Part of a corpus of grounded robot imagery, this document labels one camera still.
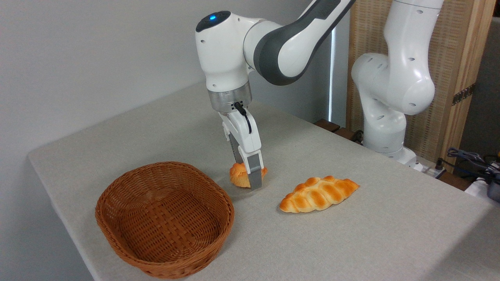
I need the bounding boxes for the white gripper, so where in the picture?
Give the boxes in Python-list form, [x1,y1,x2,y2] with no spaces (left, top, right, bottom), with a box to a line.
[219,110,264,190]

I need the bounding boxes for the round orange muffin bread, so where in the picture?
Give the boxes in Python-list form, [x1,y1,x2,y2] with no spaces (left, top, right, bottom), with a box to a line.
[229,162,268,188]

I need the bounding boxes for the braided golden bread loaf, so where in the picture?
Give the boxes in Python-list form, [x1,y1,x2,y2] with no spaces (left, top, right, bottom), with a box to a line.
[279,176,360,213]

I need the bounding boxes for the brown wicker basket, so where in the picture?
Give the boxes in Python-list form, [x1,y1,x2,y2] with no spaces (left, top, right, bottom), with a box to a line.
[95,161,235,279]

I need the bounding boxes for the black metal screen hinge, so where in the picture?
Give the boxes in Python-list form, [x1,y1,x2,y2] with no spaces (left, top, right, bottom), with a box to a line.
[452,83,476,106]

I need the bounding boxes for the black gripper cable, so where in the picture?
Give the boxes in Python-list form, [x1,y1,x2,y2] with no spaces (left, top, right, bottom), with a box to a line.
[234,102,252,134]

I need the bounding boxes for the tangled dark cables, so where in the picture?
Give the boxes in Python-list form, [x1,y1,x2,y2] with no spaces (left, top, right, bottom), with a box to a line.
[436,148,500,181]

